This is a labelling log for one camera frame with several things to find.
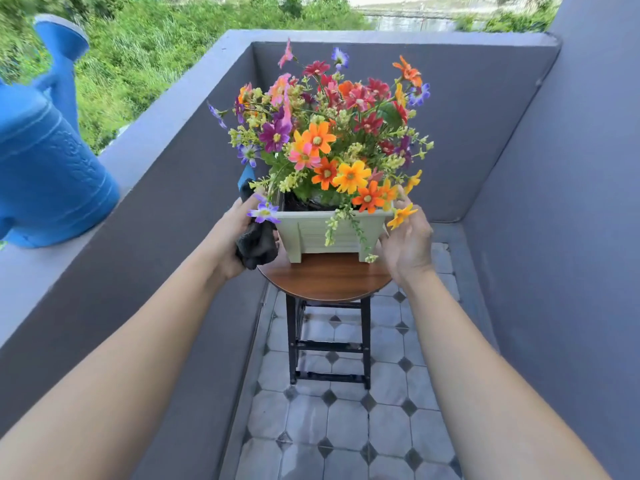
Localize white square planter box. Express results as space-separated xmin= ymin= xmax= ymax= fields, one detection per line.
xmin=272 ymin=191 xmax=396 ymax=264

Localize person's right forearm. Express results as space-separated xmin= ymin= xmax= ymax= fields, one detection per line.
xmin=399 ymin=267 xmax=615 ymax=480

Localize colourful artificial flower bunch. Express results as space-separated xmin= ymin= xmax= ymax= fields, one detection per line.
xmin=207 ymin=39 xmax=435 ymax=263

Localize black cloth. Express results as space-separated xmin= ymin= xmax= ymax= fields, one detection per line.
xmin=235 ymin=164 xmax=280 ymax=271

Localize blue plastic watering can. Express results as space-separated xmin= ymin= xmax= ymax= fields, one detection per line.
xmin=0 ymin=14 xmax=121 ymax=249

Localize round wooden stool black legs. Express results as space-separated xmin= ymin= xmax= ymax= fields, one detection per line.
xmin=257 ymin=243 xmax=394 ymax=390

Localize green trees and bushes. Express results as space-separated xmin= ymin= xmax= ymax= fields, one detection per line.
xmin=0 ymin=0 xmax=563 ymax=156

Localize person's left forearm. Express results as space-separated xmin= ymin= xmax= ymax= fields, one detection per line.
xmin=0 ymin=234 xmax=236 ymax=480

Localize person's left hand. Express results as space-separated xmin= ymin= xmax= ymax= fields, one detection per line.
xmin=212 ymin=194 xmax=281 ymax=284

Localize person's right hand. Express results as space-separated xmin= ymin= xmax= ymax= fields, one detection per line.
xmin=377 ymin=185 xmax=436 ymax=291

